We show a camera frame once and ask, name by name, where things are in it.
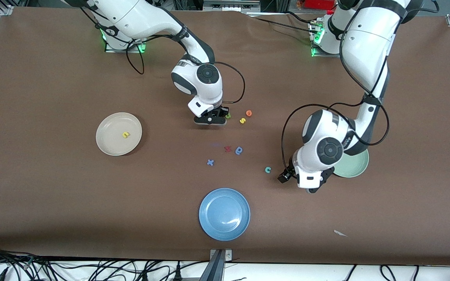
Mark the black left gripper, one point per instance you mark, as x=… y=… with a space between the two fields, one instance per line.
x=288 y=173

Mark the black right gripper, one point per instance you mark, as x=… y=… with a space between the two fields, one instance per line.
x=223 y=111

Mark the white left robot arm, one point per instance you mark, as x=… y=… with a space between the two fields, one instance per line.
x=365 y=50

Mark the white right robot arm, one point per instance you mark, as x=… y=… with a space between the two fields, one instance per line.
x=143 y=17

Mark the blue foam letter q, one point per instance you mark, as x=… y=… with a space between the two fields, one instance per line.
x=239 y=153

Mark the light green plate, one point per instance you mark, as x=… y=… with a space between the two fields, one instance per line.
x=356 y=168

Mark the blue plate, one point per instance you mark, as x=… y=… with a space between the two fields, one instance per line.
x=217 y=210

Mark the white paper scrap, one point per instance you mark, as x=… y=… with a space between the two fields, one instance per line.
x=340 y=233

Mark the grey power strip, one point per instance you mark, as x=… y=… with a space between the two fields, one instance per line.
x=229 y=6

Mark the beige brown plate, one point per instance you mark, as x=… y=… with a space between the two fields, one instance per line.
x=109 y=144

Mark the red box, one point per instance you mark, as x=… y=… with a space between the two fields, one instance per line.
x=315 y=4

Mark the brown table cover sheet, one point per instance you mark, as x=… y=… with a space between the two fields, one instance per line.
x=53 y=195

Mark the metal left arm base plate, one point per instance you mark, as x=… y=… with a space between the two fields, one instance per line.
x=318 y=55

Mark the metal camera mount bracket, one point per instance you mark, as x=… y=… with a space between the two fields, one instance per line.
x=217 y=269

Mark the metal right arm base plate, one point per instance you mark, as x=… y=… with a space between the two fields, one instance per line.
x=109 y=50

